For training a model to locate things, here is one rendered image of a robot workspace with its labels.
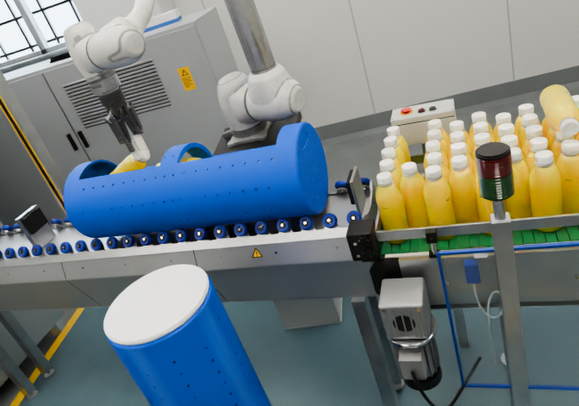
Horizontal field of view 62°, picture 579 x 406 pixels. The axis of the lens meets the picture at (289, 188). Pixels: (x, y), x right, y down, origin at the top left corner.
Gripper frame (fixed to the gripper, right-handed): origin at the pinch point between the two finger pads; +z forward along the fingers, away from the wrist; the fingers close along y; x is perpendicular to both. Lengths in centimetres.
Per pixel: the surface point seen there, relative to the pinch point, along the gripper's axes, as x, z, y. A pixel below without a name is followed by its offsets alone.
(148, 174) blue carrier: 6.3, 6.3, 8.7
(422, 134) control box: 87, 24, -24
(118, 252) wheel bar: -20.7, 33.4, 11.1
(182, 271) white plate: 26, 23, 38
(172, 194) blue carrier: 14.8, 12.5, 13.0
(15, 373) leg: -135, 105, 8
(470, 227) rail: 99, 31, 20
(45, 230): -65, 28, -2
